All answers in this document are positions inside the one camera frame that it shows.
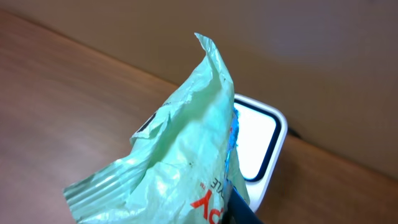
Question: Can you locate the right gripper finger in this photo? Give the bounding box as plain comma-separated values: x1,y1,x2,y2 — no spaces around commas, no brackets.
222,183,263,224

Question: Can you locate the teal tissue packet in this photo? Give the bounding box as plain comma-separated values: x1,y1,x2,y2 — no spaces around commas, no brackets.
63,34,250,223

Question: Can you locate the white barcode scanner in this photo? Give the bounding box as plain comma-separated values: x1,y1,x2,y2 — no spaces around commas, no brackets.
126,93,287,220

